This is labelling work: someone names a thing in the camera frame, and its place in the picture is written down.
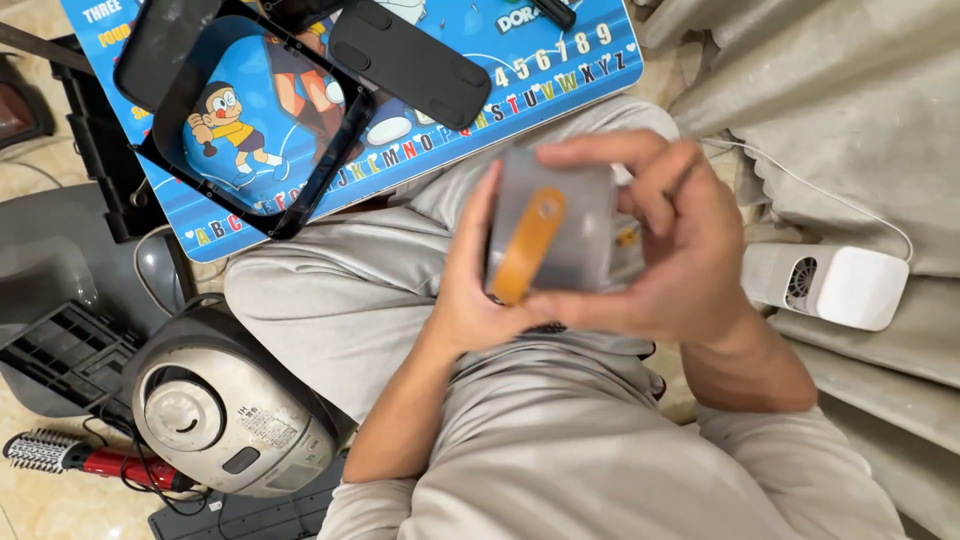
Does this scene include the person's left hand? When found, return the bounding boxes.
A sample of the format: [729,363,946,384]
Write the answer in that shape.
[431,159,554,355]

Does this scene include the person's right hand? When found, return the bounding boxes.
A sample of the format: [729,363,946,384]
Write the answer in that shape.
[525,130,753,348]

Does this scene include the grey box device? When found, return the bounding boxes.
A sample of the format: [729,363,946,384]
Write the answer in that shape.
[483,144,621,309]

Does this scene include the person's grey trousers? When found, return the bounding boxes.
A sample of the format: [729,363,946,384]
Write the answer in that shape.
[223,93,909,540]

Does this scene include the white small fan device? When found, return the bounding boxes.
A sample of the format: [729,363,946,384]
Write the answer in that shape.
[741,242,911,333]

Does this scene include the person's grey shirt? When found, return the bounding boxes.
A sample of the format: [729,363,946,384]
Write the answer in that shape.
[318,330,909,540]

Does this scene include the beige blanket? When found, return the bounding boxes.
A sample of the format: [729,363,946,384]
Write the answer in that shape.
[633,0,960,540]

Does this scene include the blue cartoon lap table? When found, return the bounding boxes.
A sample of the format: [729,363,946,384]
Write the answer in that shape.
[60,0,645,264]

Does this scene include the black flat panel with pads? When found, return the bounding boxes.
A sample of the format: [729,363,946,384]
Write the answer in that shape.
[327,0,493,133]

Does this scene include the white rice cooker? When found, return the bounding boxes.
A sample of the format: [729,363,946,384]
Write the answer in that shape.
[122,306,344,501]

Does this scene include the black keyboard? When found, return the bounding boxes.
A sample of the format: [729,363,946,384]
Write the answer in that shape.
[147,450,348,540]

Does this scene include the red hot air brush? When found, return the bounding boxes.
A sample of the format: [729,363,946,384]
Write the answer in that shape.
[2,428,198,495]

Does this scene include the black plastic rack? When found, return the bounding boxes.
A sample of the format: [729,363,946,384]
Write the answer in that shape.
[48,33,172,246]

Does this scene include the dark tinted plastic panel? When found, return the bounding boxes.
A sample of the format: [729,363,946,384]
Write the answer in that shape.
[112,0,226,115]

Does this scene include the black grid plastic part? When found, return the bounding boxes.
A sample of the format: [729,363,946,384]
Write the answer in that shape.
[0,300,145,415]

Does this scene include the grey plastic housing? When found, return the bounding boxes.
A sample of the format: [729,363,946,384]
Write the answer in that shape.
[0,182,198,420]

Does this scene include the dark brown appliance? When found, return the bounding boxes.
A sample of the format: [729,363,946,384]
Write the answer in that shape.
[0,55,56,153]

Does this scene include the white cable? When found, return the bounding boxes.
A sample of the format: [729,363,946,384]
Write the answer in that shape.
[699,136,915,265]

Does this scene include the black square plastic frame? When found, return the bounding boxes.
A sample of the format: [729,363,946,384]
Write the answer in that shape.
[133,10,378,242]

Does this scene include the black cable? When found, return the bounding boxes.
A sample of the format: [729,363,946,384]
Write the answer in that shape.
[81,414,220,519]

